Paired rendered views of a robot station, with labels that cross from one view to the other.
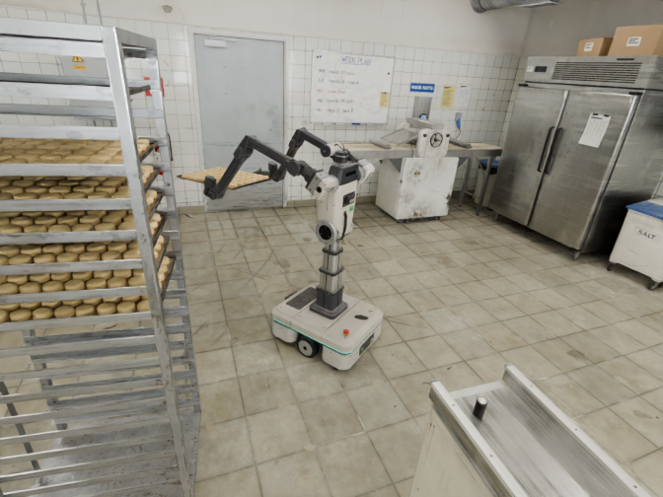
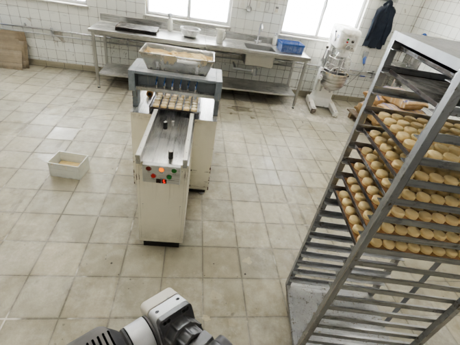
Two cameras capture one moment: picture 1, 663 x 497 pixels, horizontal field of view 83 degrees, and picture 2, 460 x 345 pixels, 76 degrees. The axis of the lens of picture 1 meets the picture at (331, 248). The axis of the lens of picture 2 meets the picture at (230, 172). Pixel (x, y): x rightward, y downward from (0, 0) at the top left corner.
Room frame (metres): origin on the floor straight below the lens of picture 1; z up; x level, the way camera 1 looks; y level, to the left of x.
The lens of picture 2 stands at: (2.32, 0.23, 1.94)
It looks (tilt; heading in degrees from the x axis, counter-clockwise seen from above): 35 degrees down; 192
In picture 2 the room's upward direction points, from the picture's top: 10 degrees clockwise
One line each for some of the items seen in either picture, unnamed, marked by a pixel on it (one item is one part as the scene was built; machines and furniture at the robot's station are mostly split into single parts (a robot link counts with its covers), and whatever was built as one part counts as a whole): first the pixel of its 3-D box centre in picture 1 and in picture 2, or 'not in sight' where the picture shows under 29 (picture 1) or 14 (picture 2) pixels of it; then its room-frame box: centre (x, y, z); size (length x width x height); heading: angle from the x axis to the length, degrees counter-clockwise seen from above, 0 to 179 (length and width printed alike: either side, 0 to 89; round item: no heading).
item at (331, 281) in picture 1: (330, 293); not in sight; (2.19, -0.01, 0.38); 0.13 x 0.13 x 0.40; 58
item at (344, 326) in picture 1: (327, 310); not in sight; (2.19, 0.00, 0.24); 0.68 x 0.53 x 0.41; 58
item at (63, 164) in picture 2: not in sight; (69, 165); (0.42, -1.77, 0.08); 0.30 x 0.22 x 0.16; 104
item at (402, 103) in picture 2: not in sight; (401, 98); (-2.79, 1.69, 0.62); 0.72 x 0.42 x 0.17; 29
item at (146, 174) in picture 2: (468, 405); (161, 173); (0.93, -0.50, 0.77); 0.24 x 0.04 x 0.14; 110
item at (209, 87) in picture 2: not in sight; (177, 90); (0.11, -0.79, 1.01); 0.72 x 0.33 x 0.34; 110
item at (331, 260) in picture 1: (331, 274); not in sight; (2.19, -0.01, 0.53); 0.11 x 0.11 x 0.40; 58
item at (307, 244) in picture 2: (82, 428); (355, 250); (0.87, 0.81, 0.60); 0.64 x 0.03 x 0.03; 105
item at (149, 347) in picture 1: (113, 351); (378, 311); (1.25, 0.91, 0.60); 0.64 x 0.03 x 0.03; 105
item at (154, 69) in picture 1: (180, 269); (350, 263); (1.36, 0.63, 0.97); 0.03 x 0.03 x 1.70; 15
